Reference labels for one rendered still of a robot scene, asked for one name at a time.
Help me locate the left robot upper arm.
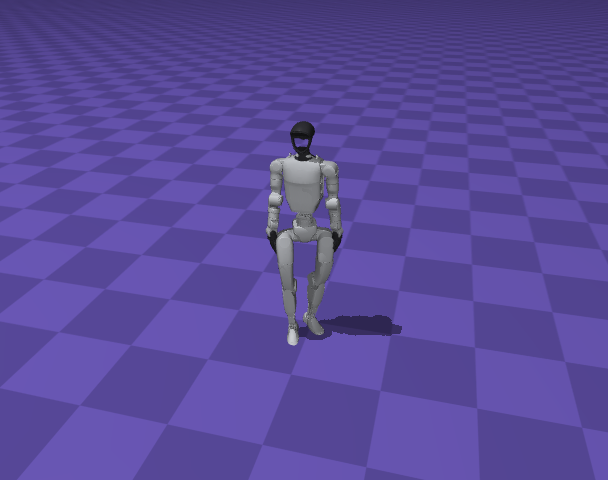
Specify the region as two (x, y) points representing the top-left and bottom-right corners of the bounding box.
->
(320, 160), (339, 210)

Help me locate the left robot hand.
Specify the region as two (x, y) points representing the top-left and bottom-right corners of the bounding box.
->
(332, 232), (342, 252)

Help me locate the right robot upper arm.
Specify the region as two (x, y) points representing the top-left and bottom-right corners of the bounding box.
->
(269, 158), (286, 206)

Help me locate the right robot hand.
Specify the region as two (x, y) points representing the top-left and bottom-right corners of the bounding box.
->
(267, 230), (277, 253)

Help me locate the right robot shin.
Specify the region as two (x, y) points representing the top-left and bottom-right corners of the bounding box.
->
(282, 288), (296, 330)

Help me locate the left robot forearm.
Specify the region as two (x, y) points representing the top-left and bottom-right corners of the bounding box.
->
(329, 198), (344, 238)

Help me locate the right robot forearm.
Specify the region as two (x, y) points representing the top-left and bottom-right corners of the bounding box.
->
(266, 194), (280, 237)

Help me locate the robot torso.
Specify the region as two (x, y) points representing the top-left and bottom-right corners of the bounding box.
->
(282, 152), (325, 243)

